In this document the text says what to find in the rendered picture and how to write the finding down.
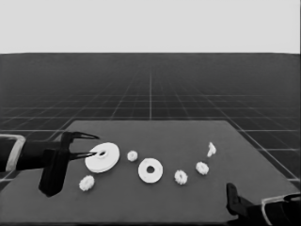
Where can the small white gear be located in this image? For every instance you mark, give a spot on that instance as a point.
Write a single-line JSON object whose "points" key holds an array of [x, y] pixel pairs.
{"points": [[184, 178], [205, 169], [83, 184], [135, 157]]}

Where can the large thick white disc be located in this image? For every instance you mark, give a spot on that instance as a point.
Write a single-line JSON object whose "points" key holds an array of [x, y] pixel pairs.
{"points": [[109, 157]]}

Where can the small white T-shaped piece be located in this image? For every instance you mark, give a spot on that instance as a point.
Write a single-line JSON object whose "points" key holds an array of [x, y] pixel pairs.
{"points": [[211, 149]]}

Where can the white round carrier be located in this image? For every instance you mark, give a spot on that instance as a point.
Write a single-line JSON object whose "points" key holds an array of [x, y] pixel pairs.
{"points": [[142, 172]]}

